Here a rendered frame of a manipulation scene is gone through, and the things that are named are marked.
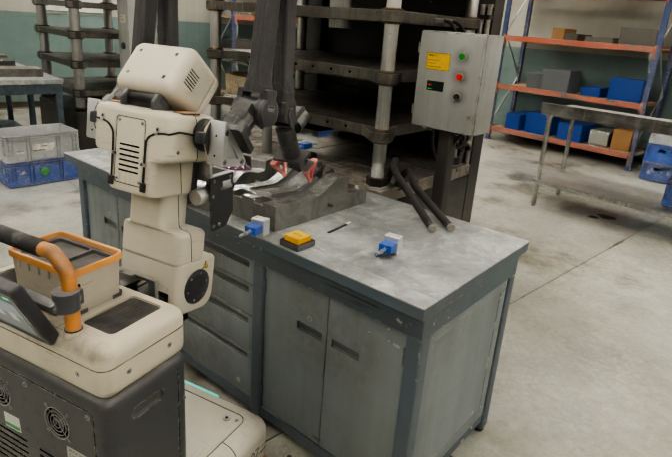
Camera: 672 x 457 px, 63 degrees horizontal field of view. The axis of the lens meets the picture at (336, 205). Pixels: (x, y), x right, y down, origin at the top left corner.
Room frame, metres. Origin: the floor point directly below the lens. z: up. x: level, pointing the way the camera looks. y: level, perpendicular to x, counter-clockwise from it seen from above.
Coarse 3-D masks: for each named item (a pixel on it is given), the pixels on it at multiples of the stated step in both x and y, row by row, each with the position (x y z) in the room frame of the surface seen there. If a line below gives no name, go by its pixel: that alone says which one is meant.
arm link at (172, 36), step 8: (160, 0) 1.75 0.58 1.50; (168, 0) 1.75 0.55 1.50; (176, 0) 1.78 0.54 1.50; (160, 8) 1.75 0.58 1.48; (168, 8) 1.75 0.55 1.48; (176, 8) 1.78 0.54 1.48; (160, 16) 1.75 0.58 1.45; (168, 16) 1.75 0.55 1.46; (176, 16) 1.78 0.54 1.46; (160, 24) 1.75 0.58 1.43; (168, 24) 1.75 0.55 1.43; (176, 24) 1.78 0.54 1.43; (160, 32) 1.75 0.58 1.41; (168, 32) 1.75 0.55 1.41; (176, 32) 1.78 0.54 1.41; (160, 40) 1.75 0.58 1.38; (168, 40) 1.75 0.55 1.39; (176, 40) 1.78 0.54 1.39
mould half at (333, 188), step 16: (304, 176) 1.98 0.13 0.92; (336, 176) 1.95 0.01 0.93; (256, 192) 1.82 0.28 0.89; (272, 192) 1.84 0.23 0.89; (304, 192) 1.88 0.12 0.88; (320, 192) 1.87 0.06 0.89; (336, 192) 1.92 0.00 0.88; (352, 192) 2.00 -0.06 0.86; (240, 208) 1.79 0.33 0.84; (256, 208) 1.74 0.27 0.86; (272, 208) 1.69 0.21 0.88; (288, 208) 1.73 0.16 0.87; (304, 208) 1.79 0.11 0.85; (320, 208) 1.86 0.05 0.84; (336, 208) 1.93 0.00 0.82; (272, 224) 1.69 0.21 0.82; (288, 224) 1.73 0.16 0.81
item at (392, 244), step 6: (390, 234) 1.60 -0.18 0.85; (396, 234) 1.61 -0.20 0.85; (384, 240) 1.58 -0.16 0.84; (390, 240) 1.58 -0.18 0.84; (396, 240) 1.57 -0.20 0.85; (402, 240) 1.60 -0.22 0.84; (384, 246) 1.55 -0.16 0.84; (390, 246) 1.54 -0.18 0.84; (396, 246) 1.57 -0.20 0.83; (378, 252) 1.50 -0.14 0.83; (384, 252) 1.55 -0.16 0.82; (390, 252) 1.54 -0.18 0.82; (396, 252) 1.57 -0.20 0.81
